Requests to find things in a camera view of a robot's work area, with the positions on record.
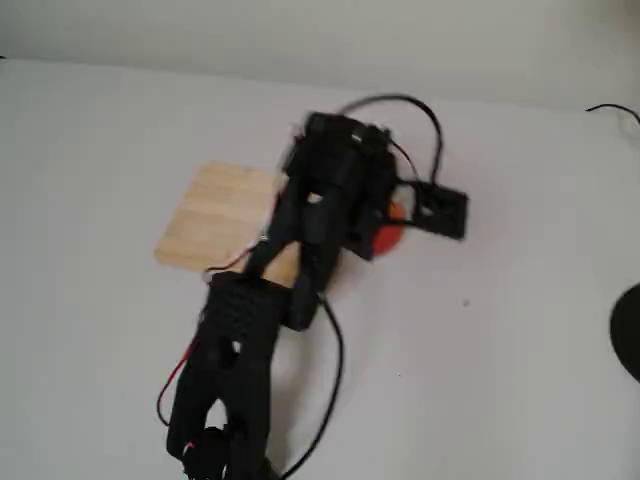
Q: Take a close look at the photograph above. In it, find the red and white wire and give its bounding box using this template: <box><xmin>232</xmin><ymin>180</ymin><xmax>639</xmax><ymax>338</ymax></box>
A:
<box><xmin>156</xmin><ymin>239</ymin><xmax>267</xmax><ymax>427</ymax></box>

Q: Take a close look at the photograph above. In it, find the light wooden cutting board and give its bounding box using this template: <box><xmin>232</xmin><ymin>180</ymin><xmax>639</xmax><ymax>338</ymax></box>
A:
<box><xmin>153</xmin><ymin>162</ymin><xmax>302</xmax><ymax>291</ymax></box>

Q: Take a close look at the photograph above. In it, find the thin black cable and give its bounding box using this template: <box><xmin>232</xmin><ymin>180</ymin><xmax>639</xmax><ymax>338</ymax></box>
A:
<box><xmin>585</xmin><ymin>103</ymin><xmax>640</xmax><ymax>131</ymax></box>

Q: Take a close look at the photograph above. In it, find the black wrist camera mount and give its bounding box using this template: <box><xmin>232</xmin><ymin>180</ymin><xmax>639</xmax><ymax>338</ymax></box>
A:
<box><xmin>399</xmin><ymin>180</ymin><xmax>470</xmax><ymax>242</ymax></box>

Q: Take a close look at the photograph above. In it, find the black round object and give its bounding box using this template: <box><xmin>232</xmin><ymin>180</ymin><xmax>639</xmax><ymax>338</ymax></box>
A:
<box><xmin>609</xmin><ymin>282</ymin><xmax>640</xmax><ymax>386</ymax></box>

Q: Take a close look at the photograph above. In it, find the red apple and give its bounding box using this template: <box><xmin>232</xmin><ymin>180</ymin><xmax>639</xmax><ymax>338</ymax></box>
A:
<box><xmin>374</xmin><ymin>197</ymin><xmax>407</xmax><ymax>259</ymax></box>

